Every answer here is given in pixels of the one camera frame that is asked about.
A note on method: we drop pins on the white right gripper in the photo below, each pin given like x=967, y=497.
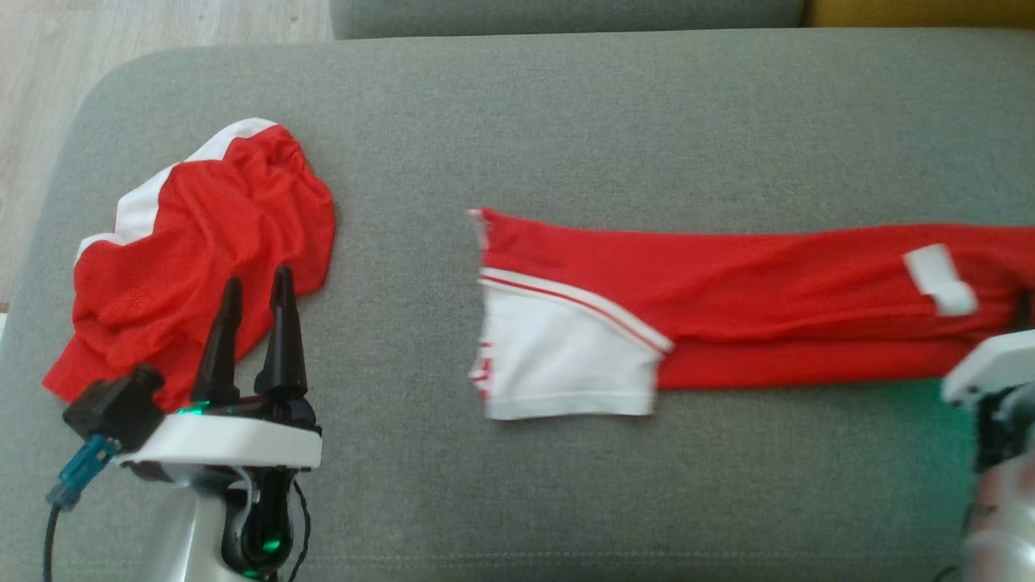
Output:
x=999, y=364

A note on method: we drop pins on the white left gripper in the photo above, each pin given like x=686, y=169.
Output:
x=226, y=440

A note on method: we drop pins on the red mesh shorts white stripe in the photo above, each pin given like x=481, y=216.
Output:
x=202, y=234

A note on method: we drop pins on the red t-shirt white sleeves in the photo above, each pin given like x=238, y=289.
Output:
x=728, y=275

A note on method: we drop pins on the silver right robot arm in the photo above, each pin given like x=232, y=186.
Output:
x=1007, y=493

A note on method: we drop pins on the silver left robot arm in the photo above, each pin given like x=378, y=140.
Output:
x=190, y=525

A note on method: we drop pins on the large yellow sofa backrest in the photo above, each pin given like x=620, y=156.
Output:
x=922, y=11

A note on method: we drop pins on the large grey sofa ottoman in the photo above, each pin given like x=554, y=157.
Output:
x=566, y=121

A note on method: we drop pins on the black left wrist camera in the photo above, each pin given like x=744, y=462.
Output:
x=113, y=408

